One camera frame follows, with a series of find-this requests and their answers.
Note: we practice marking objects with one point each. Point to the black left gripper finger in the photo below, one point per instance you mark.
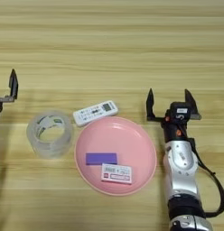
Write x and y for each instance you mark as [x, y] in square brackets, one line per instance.
[13, 85]

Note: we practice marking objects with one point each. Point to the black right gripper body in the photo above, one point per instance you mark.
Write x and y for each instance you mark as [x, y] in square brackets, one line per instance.
[175, 129]

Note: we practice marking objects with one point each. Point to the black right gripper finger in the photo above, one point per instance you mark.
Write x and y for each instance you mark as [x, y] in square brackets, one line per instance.
[191, 103]
[150, 105]

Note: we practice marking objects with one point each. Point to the white remote control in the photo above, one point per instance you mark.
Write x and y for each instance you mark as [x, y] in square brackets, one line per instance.
[94, 112]

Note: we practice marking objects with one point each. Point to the small white pink box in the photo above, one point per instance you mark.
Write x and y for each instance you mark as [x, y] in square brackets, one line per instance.
[116, 173]

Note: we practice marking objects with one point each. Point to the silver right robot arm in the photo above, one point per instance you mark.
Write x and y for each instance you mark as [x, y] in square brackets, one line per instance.
[181, 168]

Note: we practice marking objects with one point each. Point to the right gripper small black box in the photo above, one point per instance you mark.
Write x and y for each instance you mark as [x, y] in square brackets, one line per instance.
[180, 110]

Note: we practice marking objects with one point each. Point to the pink round plate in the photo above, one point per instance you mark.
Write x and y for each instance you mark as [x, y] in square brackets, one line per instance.
[123, 138]

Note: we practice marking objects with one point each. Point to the clear tape roll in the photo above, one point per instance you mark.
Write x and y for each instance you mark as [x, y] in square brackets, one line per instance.
[37, 147]

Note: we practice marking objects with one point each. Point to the purple rectangular block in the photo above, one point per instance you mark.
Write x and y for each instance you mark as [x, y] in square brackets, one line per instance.
[101, 158]

